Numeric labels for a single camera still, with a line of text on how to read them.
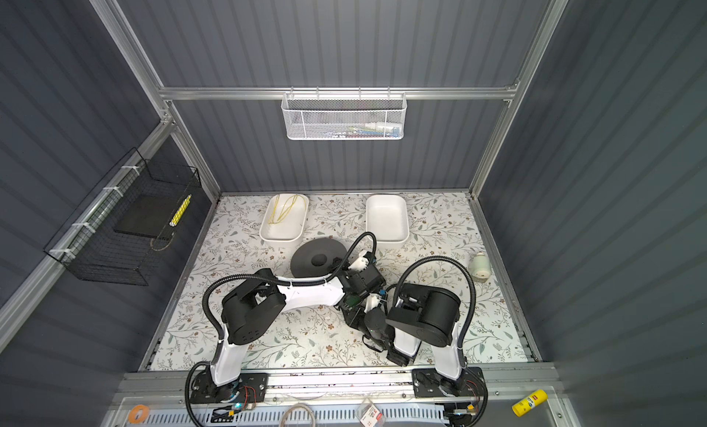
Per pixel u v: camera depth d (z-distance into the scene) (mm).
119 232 726
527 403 693
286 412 696
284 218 1053
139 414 708
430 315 503
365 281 721
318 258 942
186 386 681
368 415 679
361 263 833
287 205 1189
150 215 744
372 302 805
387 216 1114
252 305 536
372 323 692
